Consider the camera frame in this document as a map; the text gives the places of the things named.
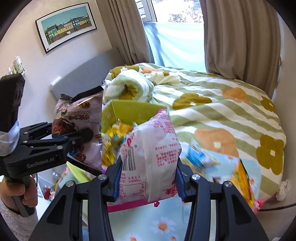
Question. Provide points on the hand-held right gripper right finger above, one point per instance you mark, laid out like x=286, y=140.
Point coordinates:
x=180, y=185

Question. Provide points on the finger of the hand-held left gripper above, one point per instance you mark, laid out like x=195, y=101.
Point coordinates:
x=69, y=140
x=85, y=168

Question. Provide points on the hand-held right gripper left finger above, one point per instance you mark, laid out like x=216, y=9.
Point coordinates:
x=116, y=185

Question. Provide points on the purple cartoon snack bag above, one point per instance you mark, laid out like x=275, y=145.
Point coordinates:
x=69, y=115

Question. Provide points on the pile of mixed snack packets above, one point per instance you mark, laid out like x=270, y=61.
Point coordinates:
x=196, y=155

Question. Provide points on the yellow snack bag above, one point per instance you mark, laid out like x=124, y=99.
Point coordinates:
x=115, y=134

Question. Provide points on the pink white snack bag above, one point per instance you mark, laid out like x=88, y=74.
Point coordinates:
x=150, y=150

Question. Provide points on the green cardboard box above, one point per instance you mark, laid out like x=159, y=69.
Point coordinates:
x=129, y=111

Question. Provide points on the person's left forearm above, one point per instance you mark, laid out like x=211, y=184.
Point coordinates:
x=13, y=222

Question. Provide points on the person's left hand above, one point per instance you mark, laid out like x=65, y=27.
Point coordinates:
x=11, y=192

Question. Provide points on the daisy print tablecloth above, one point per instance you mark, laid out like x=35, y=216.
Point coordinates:
x=150, y=222

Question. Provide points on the grey bed headboard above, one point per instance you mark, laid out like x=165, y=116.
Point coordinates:
x=92, y=69

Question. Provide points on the green floral blanket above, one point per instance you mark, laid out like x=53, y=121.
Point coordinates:
x=219, y=111

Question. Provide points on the white green bottle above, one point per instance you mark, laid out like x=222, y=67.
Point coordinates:
x=10, y=70
x=18, y=64

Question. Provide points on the white plastic bag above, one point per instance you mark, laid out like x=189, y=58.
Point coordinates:
x=283, y=190

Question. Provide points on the framed houses picture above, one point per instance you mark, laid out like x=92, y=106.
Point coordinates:
x=67, y=25

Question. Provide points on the beige curtain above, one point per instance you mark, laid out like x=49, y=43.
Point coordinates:
x=124, y=34
x=238, y=46

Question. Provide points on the teal window cloth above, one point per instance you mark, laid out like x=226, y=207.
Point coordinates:
x=180, y=44

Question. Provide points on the window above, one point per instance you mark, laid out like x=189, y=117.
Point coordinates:
x=175, y=11

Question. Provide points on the white wall socket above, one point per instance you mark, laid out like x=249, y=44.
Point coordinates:
x=55, y=82

